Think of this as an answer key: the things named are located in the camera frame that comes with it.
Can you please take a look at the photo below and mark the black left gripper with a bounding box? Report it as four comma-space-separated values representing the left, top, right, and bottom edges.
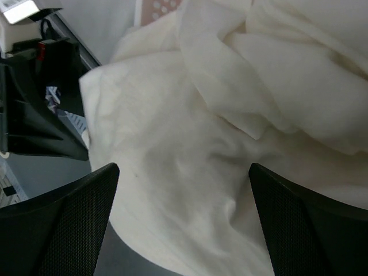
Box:
1, 37, 88, 161

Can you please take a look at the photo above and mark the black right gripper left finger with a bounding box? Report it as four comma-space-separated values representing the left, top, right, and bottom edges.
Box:
1, 163, 120, 275

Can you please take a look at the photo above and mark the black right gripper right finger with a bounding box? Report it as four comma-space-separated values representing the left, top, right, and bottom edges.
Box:
248, 163, 367, 275

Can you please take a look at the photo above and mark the cream white t shirt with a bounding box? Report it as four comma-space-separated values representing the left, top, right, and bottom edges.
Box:
80, 1, 367, 275

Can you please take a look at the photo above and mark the white perforated plastic basket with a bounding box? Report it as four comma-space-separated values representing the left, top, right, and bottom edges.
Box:
134, 0, 182, 26

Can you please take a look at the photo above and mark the slotted grey cable duct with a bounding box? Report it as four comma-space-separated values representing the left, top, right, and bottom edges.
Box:
65, 111, 87, 135

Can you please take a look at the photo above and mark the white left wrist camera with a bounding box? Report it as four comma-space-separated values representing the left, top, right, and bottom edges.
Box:
0, 0, 63, 54

